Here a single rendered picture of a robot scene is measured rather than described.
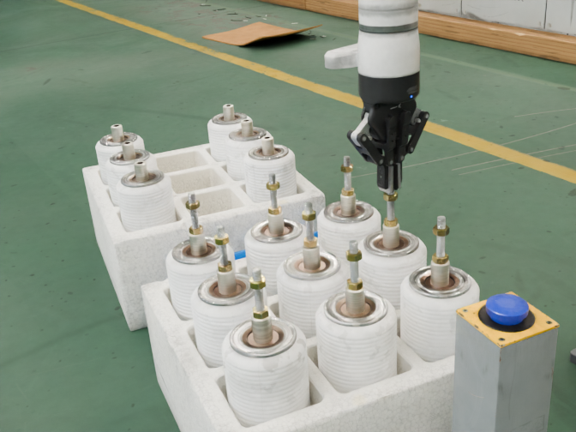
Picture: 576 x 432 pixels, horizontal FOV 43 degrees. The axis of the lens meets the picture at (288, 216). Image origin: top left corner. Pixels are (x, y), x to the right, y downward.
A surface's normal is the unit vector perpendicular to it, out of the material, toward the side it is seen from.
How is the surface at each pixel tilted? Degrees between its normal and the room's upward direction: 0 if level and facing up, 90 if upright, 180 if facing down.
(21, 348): 0
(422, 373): 0
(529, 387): 90
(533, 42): 90
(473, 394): 90
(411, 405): 90
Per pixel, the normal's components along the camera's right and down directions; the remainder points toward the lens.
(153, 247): 0.37, 0.38
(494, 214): -0.07, -0.90
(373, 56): -0.53, 0.37
